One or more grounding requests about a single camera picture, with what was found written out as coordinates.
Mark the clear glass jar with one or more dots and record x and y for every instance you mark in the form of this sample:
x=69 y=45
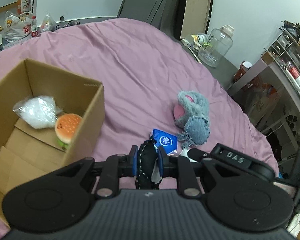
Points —
x=217 y=45

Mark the blue tissue packet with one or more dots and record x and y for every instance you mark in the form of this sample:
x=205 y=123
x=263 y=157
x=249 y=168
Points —
x=166 y=140

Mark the pink bed sheet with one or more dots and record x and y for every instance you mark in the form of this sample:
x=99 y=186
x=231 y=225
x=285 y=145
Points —
x=142 y=71

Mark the hamburger plush toy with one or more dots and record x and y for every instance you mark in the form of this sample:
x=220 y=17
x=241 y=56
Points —
x=66 y=127

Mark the person's left hand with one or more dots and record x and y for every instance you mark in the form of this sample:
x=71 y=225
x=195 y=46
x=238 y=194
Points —
x=289 y=189

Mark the brown framed board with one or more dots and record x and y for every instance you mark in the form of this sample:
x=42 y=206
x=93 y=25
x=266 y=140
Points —
x=196 y=17

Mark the grey plush toy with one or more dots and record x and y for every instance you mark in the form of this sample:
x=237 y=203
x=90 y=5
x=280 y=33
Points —
x=191 y=114

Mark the cluttered white desk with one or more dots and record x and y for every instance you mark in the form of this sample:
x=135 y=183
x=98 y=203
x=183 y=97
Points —
x=269 y=91

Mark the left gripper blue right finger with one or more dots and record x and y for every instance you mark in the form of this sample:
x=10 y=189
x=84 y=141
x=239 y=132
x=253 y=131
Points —
x=181 y=169

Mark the black knitted soft item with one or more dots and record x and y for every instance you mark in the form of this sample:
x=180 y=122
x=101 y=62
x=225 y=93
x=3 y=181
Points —
x=146 y=160

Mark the brown cardboard box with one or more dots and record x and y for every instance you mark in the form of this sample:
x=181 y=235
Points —
x=27 y=153

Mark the clear bag white stuffing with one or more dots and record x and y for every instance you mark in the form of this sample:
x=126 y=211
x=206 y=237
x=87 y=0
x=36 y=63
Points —
x=38 y=112

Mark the white plastic shopping bag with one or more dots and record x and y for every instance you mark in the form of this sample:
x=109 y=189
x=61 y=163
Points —
x=17 y=27

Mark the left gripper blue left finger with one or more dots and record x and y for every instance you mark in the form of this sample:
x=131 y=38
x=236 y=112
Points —
x=110 y=171

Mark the red capped plastic bottle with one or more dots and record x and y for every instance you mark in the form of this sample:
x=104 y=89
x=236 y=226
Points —
x=34 y=27

